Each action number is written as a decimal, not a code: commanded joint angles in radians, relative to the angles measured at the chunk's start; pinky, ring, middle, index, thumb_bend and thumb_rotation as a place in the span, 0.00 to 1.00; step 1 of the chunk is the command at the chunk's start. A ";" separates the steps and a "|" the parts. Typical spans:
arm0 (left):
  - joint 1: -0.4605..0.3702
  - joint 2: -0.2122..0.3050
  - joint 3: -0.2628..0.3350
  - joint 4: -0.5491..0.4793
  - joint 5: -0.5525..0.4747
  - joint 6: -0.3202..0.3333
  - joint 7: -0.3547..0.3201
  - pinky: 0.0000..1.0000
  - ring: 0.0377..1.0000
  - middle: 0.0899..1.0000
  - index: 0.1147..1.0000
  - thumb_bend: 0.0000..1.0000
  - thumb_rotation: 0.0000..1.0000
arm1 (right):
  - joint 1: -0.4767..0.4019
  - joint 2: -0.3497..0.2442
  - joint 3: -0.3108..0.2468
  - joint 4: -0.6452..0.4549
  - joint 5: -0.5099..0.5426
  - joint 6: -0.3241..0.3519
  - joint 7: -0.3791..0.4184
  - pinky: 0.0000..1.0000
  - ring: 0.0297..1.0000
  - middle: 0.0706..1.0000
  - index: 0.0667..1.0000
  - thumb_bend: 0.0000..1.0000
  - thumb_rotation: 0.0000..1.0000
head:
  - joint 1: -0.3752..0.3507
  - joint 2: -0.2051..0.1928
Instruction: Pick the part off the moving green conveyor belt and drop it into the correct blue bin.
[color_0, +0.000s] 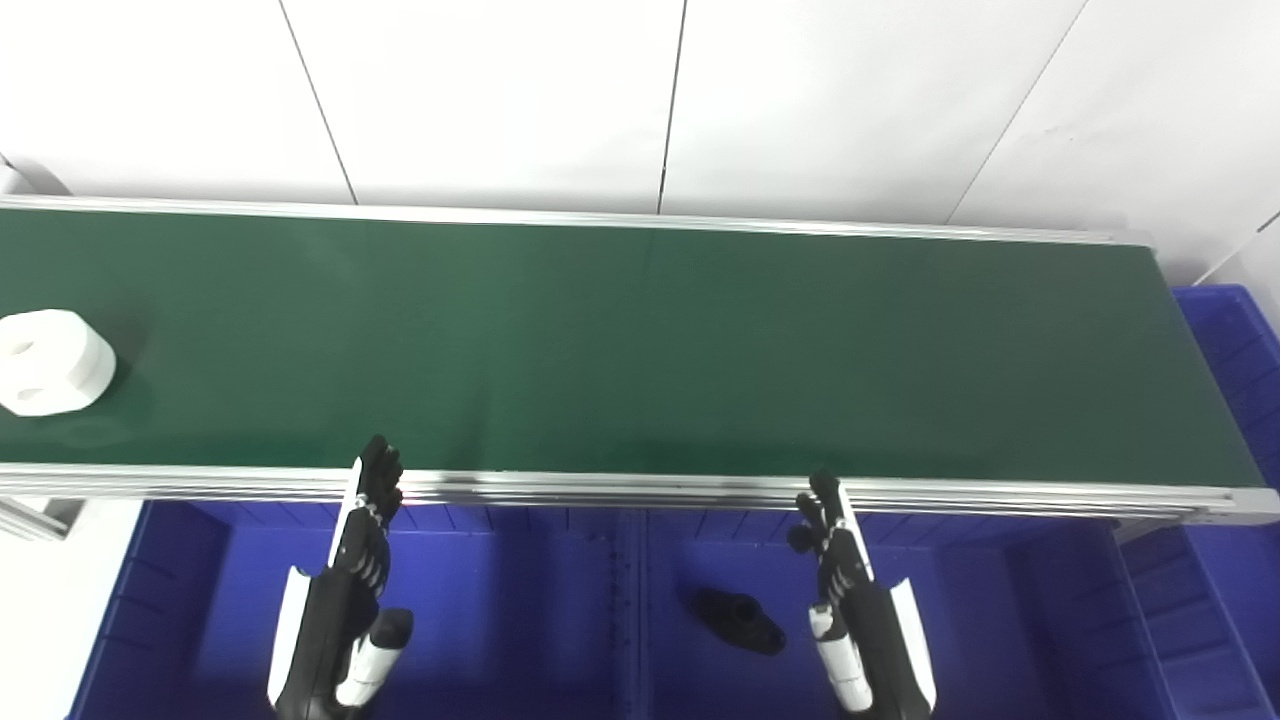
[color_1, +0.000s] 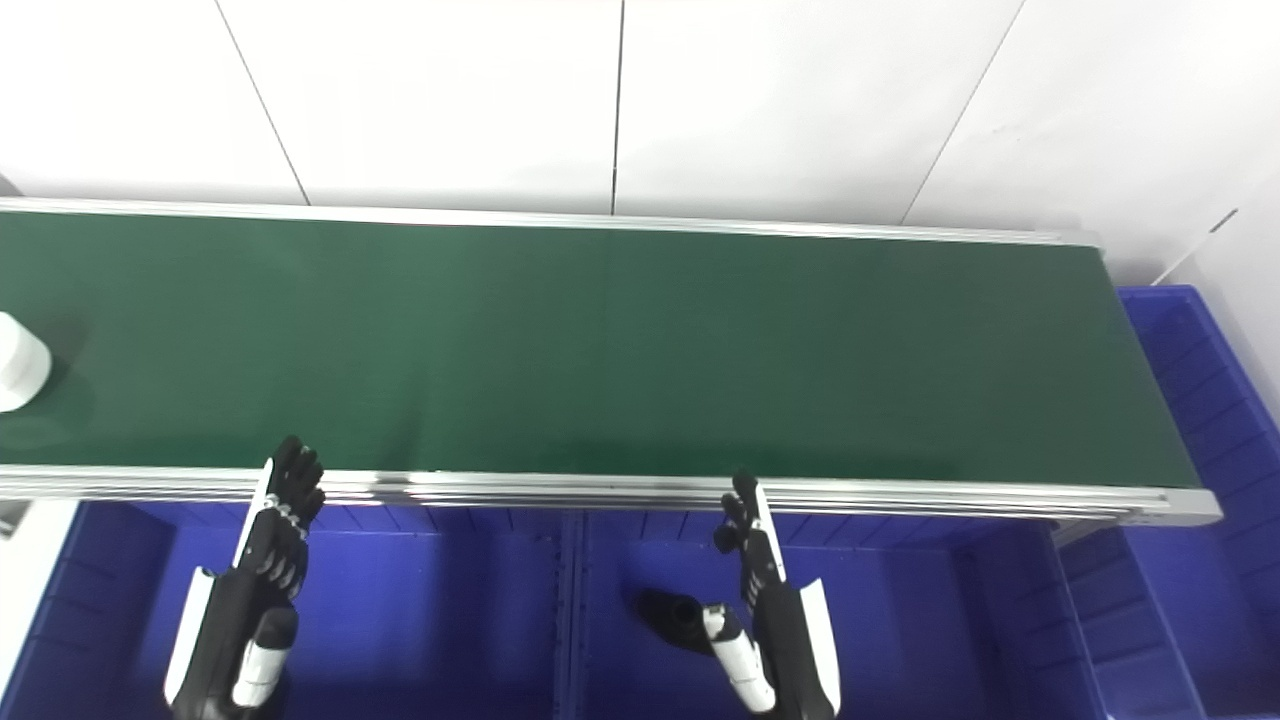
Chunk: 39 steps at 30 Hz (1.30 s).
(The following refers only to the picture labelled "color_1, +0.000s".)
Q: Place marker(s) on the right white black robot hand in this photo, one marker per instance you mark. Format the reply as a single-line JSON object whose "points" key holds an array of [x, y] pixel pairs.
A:
{"points": [[785, 640]]}

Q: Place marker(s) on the grey conveyor support bracket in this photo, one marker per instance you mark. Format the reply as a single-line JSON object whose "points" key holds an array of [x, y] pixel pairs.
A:
{"points": [[10, 520]]}

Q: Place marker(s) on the green conveyor belt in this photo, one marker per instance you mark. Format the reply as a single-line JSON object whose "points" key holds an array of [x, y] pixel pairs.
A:
{"points": [[600, 350], [600, 491]]}

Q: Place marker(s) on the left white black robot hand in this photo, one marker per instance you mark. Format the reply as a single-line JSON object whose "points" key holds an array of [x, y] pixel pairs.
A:
{"points": [[240, 610]]}

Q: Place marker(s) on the white cylindrical part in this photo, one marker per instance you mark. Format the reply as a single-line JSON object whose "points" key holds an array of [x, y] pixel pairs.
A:
{"points": [[18, 362]]}

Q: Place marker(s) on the black plastic part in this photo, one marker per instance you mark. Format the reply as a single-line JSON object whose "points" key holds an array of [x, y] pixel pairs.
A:
{"points": [[668, 618]]}

